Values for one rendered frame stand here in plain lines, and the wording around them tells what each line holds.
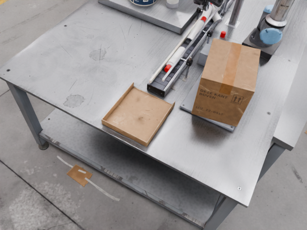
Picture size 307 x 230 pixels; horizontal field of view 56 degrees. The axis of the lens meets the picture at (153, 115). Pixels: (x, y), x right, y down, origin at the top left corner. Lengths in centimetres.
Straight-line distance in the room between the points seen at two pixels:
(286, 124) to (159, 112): 67
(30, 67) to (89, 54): 35
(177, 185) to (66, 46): 114
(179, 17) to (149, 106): 78
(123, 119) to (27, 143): 120
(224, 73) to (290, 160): 143
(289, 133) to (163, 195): 86
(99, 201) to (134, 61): 103
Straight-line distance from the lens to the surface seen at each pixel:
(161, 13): 208
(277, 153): 171
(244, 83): 134
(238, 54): 147
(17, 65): 185
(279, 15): 174
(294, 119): 171
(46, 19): 365
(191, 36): 182
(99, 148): 210
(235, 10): 212
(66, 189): 224
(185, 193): 197
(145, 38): 194
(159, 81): 159
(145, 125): 145
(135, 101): 154
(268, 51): 197
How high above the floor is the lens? 202
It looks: 53 degrees down
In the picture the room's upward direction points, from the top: 6 degrees clockwise
